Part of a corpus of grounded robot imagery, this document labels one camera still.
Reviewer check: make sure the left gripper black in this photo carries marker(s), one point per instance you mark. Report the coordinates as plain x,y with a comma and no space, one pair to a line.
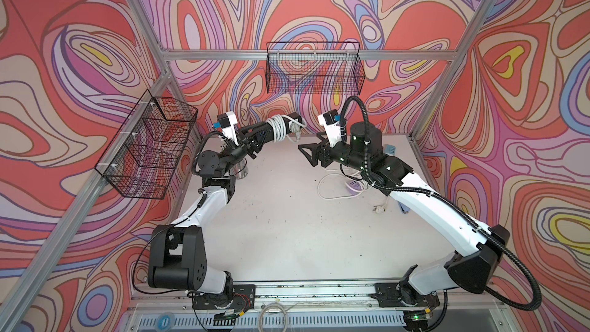
249,144

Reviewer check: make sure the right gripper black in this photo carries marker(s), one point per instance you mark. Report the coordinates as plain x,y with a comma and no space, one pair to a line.
325,149

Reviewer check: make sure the black power strip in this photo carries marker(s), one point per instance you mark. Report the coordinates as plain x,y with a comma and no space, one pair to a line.
280,127

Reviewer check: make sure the blue power strip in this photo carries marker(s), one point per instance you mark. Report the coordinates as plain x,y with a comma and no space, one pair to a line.
378,208

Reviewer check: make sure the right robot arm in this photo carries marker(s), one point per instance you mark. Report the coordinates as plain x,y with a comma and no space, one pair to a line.
350,140

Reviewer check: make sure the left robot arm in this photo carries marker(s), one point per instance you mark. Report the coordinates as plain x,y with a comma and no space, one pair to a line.
177,259

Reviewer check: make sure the purple power strip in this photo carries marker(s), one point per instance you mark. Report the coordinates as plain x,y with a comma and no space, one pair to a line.
356,187

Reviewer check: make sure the metal pen cup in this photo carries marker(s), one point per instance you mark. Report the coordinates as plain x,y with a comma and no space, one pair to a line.
239,170

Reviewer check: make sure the small blue plug cover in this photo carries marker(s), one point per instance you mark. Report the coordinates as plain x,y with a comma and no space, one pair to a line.
404,209

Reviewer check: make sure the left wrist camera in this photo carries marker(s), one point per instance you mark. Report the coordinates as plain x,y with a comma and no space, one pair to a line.
227,123

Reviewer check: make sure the black wire basket back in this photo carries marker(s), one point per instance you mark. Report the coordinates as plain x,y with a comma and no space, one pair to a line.
314,68

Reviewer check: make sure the black wire basket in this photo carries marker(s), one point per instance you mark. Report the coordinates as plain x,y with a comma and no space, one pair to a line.
314,68
143,158

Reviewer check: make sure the black wire basket left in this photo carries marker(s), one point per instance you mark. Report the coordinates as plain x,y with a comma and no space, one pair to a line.
143,158

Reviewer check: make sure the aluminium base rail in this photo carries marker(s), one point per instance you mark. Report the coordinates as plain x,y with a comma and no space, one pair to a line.
341,305

